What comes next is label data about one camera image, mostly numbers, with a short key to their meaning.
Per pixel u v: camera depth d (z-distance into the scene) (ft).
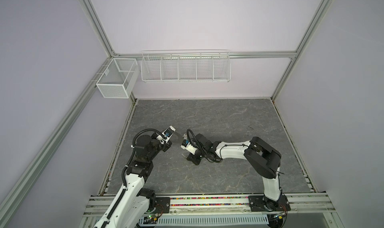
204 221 5.18
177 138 2.77
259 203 2.44
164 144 2.04
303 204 2.48
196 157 2.65
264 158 1.67
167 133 2.07
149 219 2.37
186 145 2.64
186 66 3.28
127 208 1.53
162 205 2.42
